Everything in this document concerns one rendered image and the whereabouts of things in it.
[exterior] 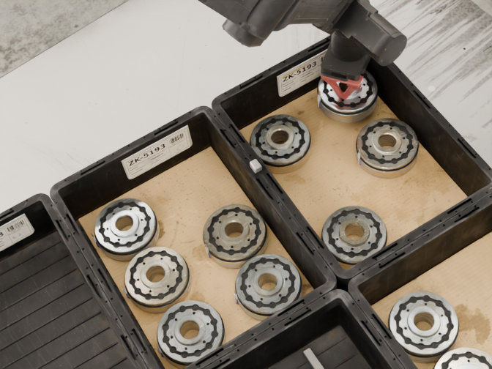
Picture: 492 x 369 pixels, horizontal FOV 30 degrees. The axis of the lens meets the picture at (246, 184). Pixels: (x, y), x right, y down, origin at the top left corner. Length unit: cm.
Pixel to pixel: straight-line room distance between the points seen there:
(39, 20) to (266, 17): 209
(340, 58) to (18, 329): 67
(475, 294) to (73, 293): 63
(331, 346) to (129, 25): 88
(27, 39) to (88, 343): 168
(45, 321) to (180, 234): 26
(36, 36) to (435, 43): 150
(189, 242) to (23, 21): 167
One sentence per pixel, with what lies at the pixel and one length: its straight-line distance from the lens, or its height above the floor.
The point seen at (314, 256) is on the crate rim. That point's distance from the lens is 135.
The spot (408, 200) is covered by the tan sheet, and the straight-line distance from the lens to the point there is 152.
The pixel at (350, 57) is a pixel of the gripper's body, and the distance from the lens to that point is 147.
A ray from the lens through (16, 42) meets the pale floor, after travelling 299.
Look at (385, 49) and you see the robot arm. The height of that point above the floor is 108.
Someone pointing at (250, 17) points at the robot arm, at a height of 141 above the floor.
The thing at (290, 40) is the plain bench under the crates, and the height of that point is 70.
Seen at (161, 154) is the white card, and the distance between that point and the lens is 153.
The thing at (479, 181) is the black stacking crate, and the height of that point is 90.
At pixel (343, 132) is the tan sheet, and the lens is 159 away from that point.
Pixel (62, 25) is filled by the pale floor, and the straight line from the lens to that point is 299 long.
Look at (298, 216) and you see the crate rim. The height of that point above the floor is 93.
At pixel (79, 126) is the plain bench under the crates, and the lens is 183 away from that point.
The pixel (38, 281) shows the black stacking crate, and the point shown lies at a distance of 153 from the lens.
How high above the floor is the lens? 214
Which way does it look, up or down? 58 degrees down
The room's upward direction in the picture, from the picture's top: 10 degrees counter-clockwise
